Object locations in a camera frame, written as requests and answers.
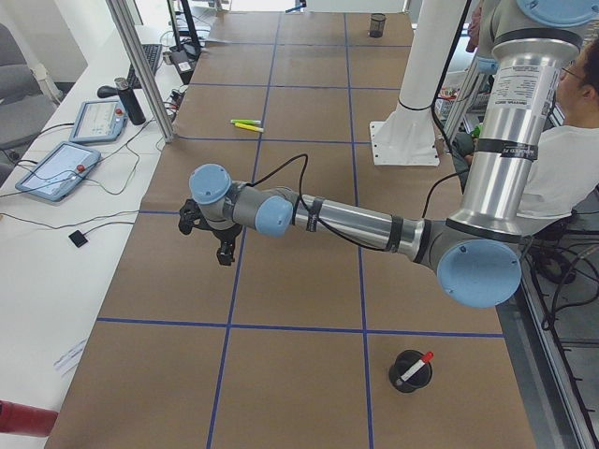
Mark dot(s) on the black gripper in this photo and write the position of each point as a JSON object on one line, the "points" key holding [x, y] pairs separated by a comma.
{"points": [[224, 234]]}

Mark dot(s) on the yellow marker pen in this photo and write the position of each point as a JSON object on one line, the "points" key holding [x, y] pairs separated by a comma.
{"points": [[249, 127]]}

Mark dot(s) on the black mesh cup left side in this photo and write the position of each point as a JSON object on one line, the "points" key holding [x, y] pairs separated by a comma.
{"points": [[393, 375]]}

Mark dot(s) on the black water bottle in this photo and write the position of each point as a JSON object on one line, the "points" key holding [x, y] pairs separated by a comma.
{"points": [[129, 101]]}

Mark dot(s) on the near teach pendant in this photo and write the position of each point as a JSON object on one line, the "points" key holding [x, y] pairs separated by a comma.
{"points": [[60, 172]]}

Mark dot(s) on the green marker pen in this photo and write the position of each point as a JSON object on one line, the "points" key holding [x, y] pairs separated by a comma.
{"points": [[247, 121]]}

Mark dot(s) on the black mesh cup right side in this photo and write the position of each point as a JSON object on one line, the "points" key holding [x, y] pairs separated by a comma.
{"points": [[377, 25]]}

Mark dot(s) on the teach pendant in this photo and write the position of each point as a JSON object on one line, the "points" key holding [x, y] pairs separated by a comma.
{"points": [[100, 121], [60, 172]]}

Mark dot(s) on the black mesh cup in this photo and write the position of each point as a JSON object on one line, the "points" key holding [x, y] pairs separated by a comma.
{"points": [[377, 25], [393, 375]]}

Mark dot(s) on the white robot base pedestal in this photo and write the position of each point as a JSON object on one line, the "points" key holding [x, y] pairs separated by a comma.
{"points": [[406, 138]]}

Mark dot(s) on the red fire extinguisher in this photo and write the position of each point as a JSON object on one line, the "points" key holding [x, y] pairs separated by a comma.
{"points": [[19, 419]]}

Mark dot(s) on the aluminium frame post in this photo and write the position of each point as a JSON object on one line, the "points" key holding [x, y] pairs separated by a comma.
{"points": [[126, 28]]}

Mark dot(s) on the red marker pen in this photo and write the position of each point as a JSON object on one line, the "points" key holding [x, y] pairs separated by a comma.
{"points": [[414, 369]]}

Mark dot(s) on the seated person white shirt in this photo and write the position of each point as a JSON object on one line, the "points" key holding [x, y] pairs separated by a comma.
{"points": [[566, 170]]}

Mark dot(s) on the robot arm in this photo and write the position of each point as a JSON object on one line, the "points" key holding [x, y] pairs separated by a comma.
{"points": [[523, 177]]}

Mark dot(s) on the far teach pendant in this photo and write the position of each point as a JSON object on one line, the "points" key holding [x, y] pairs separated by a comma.
{"points": [[100, 121]]}

